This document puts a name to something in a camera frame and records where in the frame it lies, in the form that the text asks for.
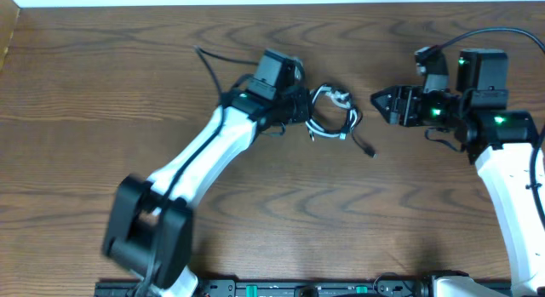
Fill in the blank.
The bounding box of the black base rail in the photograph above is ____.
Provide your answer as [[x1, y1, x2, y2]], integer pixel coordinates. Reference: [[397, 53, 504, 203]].
[[93, 273, 512, 297]]

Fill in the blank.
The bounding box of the white usb cable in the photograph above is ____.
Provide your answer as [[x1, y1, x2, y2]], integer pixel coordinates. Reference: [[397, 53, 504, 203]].
[[305, 86, 359, 141]]

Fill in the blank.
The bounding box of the black usb cable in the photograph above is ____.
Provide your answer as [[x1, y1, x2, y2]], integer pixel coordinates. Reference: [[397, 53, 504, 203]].
[[304, 83, 378, 159]]

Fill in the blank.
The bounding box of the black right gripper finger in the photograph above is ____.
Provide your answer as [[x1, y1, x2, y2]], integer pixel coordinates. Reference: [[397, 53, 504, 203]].
[[375, 103, 399, 124], [370, 86, 399, 108]]

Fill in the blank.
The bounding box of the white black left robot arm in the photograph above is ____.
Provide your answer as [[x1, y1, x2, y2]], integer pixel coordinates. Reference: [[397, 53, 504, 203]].
[[101, 49, 312, 296]]

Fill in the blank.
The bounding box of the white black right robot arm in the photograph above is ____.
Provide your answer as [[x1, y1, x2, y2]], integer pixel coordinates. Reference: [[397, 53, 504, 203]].
[[370, 48, 544, 296]]

